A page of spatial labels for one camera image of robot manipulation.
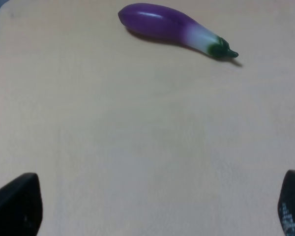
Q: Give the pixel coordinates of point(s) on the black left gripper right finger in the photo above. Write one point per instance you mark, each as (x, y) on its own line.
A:
(286, 204)

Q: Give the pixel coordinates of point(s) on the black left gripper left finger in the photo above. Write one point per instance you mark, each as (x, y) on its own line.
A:
(21, 208)

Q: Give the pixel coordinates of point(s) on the purple toy eggplant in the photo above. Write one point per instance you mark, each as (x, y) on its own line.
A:
(156, 21)

